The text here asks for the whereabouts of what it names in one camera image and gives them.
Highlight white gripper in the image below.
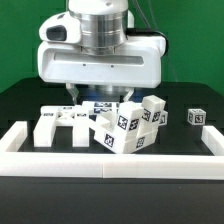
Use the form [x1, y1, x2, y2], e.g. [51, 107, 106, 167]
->
[38, 36, 166, 104]

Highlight white chair seat part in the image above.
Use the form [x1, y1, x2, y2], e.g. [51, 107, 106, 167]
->
[92, 111, 158, 154]

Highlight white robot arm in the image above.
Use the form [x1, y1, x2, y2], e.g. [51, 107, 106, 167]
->
[38, 0, 168, 97]

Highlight white marker base sheet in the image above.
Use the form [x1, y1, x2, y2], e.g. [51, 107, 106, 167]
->
[81, 101, 119, 115]

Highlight white chair back frame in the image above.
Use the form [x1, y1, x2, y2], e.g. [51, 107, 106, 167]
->
[33, 105, 95, 147]

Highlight white U-shaped boundary frame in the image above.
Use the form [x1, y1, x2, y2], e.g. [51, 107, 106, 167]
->
[0, 121, 224, 180]

